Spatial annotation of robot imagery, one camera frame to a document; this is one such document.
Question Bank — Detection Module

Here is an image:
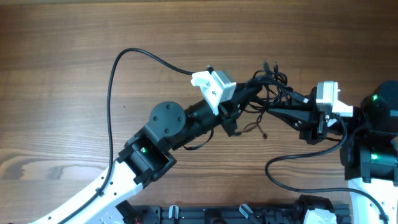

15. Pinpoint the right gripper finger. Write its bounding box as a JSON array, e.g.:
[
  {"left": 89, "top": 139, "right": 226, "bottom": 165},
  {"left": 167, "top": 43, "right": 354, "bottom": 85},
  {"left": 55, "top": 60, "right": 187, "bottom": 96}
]
[
  {"left": 267, "top": 108, "right": 318, "bottom": 131},
  {"left": 280, "top": 88, "right": 313, "bottom": 108}
]

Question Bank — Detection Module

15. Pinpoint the black usb cable bundle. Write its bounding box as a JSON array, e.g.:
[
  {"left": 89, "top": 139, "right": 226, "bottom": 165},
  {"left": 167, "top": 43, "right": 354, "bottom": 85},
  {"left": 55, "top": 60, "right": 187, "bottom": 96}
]
[{"left": 234, "top": 60, "right": 310, "bottom": 140}]

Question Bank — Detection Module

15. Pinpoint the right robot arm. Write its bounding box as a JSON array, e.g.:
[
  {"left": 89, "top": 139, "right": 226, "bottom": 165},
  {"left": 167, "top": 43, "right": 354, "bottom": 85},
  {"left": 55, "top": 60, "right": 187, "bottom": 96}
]
[{"left": 264, "top": 80, "right": 397, "bottom": 223}]

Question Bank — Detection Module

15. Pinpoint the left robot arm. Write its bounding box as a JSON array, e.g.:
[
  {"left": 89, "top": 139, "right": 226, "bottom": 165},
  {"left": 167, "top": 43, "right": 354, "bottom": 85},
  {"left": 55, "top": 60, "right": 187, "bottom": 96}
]
[{"left": 37, "top": 83, "right": 261, "bottom": 223}]

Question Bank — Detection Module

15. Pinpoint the left camera black cable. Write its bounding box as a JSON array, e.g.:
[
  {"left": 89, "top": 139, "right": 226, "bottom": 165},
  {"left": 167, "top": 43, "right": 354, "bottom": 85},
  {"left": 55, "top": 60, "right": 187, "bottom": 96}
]
[{"left": 58, "top": 47, "right": 197, "bottom": 224}]

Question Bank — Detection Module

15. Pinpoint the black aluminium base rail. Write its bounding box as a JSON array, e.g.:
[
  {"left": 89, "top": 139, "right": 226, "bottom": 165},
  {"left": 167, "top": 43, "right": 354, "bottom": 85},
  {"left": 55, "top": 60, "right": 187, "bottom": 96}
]
[{"left": 116, "top": 195, "right": 353, "bottom": 224}]

